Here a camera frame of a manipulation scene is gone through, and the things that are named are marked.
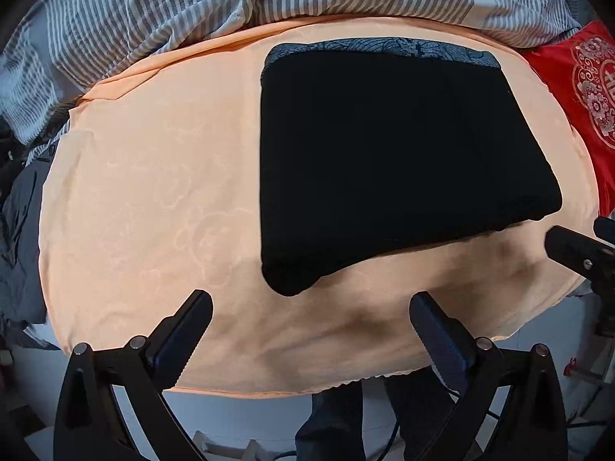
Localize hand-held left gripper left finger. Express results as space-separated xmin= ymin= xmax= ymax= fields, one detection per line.
xmin=53 ymin=289 xmax=214 ymax=461

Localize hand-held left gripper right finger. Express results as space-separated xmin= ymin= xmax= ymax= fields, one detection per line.
xmin=409 ymin=291 xmax=570 ymax=461

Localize black pants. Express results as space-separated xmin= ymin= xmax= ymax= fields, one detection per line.
xmin=258 ymin=37 xmax=564 ymax=298

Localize person's legs in jeans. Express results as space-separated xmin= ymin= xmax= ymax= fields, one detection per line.
xmin=294 ymin=375 xmax=455 ymax=461

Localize orange bed sheet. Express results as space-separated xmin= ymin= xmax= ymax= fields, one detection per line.
xmin=37 ymin=14 xmax=601 ymax=397

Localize red embroidered pillow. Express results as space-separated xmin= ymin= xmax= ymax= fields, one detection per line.
xmin=521 ymin=19 xmax=615 ymax=222

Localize dark grey garment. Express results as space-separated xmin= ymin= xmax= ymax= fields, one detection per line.
xmin=0 ymin=120 xmax=55 ymax=338

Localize grey striped quilt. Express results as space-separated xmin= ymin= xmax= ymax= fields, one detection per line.
xmin=0 ymin=0 xmax=584 ymax=166

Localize white plastic frame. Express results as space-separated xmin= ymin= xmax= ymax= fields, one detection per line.
xmin=193 ymin=430 xmax=261 ymax=461

